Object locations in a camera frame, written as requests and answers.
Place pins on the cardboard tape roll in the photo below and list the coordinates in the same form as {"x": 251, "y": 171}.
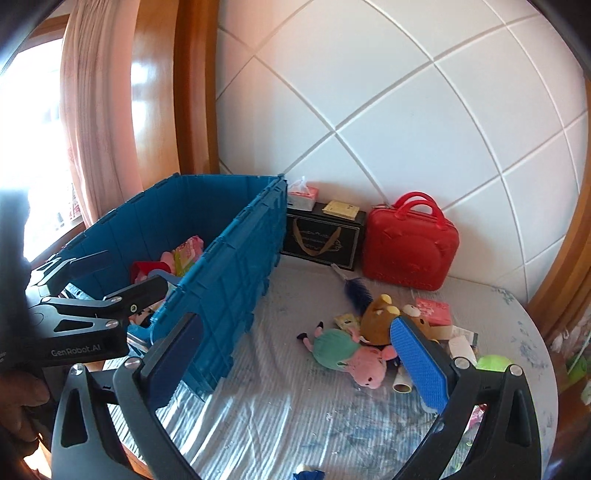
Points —
{"x": 402, "y": 381}

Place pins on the green frog plush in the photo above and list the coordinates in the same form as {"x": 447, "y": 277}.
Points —
{"x": 494, "y": 363}

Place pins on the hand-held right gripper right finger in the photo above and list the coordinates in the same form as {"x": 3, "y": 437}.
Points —
{"x": 418, "y": 364}

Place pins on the pink pig plush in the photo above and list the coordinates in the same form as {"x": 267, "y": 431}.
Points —
{"x": 364, "y": 364}

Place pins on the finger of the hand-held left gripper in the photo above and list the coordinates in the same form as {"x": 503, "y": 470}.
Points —
{"x": 90, "y": 264}
{"x": 138, "y": 295}

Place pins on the dark blue feather toy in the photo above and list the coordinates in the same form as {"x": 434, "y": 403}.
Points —
{"x": 355, "y": 293}

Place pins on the pink tissue pack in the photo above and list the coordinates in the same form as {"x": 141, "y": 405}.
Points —
{"x": 302, "y": 196}

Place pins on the small yellow box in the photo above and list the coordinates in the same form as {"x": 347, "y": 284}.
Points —
{"x": 340, "y": 209}

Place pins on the small yellow packet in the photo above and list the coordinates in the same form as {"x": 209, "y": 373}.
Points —
{"x": 347, "y": 321}

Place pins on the white carton box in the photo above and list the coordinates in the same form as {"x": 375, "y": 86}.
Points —
{"x": 461, "y": 347}

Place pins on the red bear suitcase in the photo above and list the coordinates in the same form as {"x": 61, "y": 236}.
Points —
{"x": 406, "y": 249}

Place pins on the person's left hand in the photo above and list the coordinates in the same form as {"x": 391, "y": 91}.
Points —
{"x": 21, "y": 401}

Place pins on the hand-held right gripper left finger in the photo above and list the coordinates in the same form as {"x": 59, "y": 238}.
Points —
{"x": 178, "y": 364}

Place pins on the green bucket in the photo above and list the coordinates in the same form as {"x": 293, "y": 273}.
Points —
{"x": 579, "y": 369}

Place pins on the pink curtain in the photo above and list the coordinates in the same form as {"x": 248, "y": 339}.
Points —
{"x": 101, "y": 115}

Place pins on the brown bear plush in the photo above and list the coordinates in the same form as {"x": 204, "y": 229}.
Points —
{"x": 378, "y": 321}

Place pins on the pink snack packet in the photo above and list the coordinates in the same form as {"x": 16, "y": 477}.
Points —
{"x": 189, "y": 254}

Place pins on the red toy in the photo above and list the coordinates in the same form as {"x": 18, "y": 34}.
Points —
{"x": 145, "y": 271}

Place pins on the pink floral box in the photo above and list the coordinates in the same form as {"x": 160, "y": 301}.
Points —
{"x": 434, "y": 310}

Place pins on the black gift box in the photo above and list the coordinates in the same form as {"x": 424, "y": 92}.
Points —
{"x": 323, "y": 240}

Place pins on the blue plastic storage crate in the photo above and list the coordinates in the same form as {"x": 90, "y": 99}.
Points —
{"x": 231, "y": 277}

